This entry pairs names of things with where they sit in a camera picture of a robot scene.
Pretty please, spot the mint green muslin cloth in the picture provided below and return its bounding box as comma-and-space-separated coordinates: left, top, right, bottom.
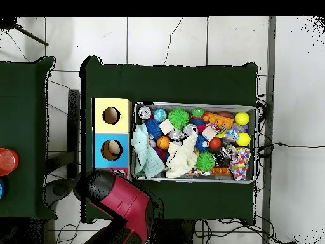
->
131, 123, 166, 179

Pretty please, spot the cream yellow muslin cloth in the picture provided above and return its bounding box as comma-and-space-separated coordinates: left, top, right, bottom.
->
164, 133, 200, 179

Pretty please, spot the clear mesh bin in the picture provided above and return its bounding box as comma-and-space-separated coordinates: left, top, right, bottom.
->
131, 101, 257, 184

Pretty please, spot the wooden box with three holes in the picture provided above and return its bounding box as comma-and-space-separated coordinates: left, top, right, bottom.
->
91, 97, 134, 179

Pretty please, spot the blue spiky ball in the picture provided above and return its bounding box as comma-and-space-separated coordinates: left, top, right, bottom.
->
145, 119, 163, 140

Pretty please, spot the large green spiky ball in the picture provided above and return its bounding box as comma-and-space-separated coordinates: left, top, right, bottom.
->
168, 107, 191, 130

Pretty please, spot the silver can with open top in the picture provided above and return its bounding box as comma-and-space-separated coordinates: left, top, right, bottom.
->
183, 123, 199, 138

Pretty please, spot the silver can with pull tab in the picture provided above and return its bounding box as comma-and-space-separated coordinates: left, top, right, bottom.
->
137, 105, 153, 121

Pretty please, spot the small green spiky ball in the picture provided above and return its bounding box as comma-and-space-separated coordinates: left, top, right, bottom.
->
195, 151, 216, 173

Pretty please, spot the dark green table cloth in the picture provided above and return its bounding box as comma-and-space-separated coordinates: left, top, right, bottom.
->
80, 55, 260, 224

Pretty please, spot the orange plastic toy piece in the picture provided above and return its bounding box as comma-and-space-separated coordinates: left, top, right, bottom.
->
202, 111, 234, 130

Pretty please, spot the flat orange plastic tray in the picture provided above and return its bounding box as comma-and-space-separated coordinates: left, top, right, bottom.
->
212, 167, 232, 177

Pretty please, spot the yellow tennis ball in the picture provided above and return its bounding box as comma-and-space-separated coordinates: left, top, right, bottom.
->
235, 132, 251, 148

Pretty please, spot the black floor stand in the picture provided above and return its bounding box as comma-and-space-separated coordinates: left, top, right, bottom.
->
44, 88, 81, 179

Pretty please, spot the green cloth side table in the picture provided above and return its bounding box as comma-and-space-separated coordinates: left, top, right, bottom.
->
0, 57, 56, 220

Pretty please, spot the red cup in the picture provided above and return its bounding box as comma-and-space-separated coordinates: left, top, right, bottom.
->
0, 147, 20, 177

